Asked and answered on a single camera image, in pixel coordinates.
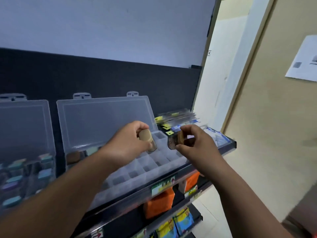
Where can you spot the orange packet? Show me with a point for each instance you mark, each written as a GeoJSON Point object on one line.
{"type": "Point", "coordinates": [192, 182]}
{"type": "Point", "coordinates": [158, 203]}

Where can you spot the blue yellow packet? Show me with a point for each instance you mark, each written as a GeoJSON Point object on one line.
{"type": "Point", "coordinates": [183, 220]}
{"type": "Point", "coordinates": [166, 229]}

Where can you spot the person's left forearm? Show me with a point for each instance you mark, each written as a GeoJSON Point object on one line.
{"type": "Point", "coordinates": [49, 198]}

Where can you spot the white printed paper sheet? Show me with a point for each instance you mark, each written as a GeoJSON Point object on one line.
{"type": "Point", "coordinates": [303, 59]}

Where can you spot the person's left hand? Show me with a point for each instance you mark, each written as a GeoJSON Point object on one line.
{"type": "Point", "coordinates": [123, 146]}

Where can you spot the person's right hand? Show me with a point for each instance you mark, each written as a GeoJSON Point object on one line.
{"type": "Point", "coordinates": [203, 153]}

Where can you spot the narrow black shelf back panel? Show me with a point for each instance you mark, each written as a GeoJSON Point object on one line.
{"type": "Point", "coordinates": [123, 81]}

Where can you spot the person's right forearm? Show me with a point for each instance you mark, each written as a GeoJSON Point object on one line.
{"type": "Point", "coordinates": [247, 208]}

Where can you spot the yellow white shelf label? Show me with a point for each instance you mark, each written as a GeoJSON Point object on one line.
{"type": "Point", "coordinates": [190, 192]}

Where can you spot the red arrow shelf label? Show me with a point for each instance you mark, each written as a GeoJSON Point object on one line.
{"type": "Point", "coordinates": [96, 234]}

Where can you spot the row of small tubes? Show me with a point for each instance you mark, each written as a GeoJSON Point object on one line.
{"type": "Point", "coordinates": [44, 173]}

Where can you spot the brown eraser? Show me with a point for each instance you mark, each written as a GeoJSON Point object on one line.
{"type": "Point", "coordinates": [147, 140]}
{"type": "Point", "coordinates": [174, 140]}

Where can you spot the black shelf end post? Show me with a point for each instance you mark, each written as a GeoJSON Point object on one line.
{"type": "Point", "coordinates": [196, 67]}

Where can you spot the heap of yellow blue packets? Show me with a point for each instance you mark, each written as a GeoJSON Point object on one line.
{"type": "Point", "coordinates": [178, 117]}

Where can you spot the green white shelf label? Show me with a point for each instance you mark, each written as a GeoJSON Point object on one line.
{"type": "Point", "coordinates": [162, 184]}

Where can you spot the white door frame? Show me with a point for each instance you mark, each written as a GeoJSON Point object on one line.
{"type": "Point", "coordinates": [237, 71]}

